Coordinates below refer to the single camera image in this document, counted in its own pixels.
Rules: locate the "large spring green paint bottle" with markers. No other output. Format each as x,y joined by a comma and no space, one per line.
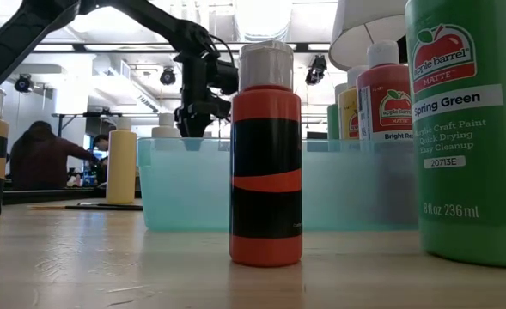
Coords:
463,193

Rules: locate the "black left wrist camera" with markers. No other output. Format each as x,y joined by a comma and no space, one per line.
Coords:
224,77

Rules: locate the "large red paint bottle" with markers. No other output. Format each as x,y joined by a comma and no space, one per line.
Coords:
385,86

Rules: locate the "black overhead beam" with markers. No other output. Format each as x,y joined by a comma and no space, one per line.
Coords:
106,47

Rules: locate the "small orange paint bottle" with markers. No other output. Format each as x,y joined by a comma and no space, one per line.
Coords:
265,107

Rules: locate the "teal translucent plastic bin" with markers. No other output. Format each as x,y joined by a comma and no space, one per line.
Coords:
184,189

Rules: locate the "white shade table lamp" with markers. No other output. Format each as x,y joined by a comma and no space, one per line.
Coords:
355,26

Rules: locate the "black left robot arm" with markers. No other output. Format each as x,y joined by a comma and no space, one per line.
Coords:
162,21

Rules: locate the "black aluminium table frame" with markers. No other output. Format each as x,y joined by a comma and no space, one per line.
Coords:
42,196

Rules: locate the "large yellow paint bottle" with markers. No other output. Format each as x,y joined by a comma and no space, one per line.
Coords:
347,111
121,167

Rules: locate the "large white paint bottle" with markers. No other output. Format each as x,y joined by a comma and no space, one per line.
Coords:
166,131

